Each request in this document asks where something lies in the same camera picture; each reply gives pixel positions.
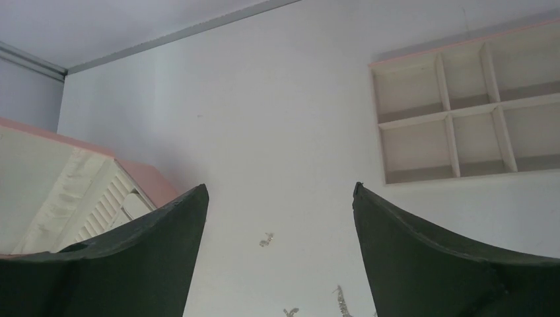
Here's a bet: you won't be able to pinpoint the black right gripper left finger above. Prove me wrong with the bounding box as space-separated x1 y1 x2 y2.
1 184 209 316

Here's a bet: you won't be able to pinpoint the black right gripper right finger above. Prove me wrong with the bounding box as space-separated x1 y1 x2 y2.
353 183 559 316

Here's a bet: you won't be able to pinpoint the pink jewelry box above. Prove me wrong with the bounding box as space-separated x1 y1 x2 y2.
1 118 178 258

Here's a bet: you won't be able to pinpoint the small silver earring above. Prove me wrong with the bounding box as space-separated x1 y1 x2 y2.
259 232 274 247

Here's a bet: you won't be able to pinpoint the small silver stud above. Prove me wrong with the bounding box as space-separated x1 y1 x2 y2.
283 308 299 317

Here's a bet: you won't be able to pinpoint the beige divided tray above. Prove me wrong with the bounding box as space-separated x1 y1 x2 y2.
370 20 559 185

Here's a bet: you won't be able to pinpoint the silver chain piece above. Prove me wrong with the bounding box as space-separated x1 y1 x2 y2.
332 285 353 317

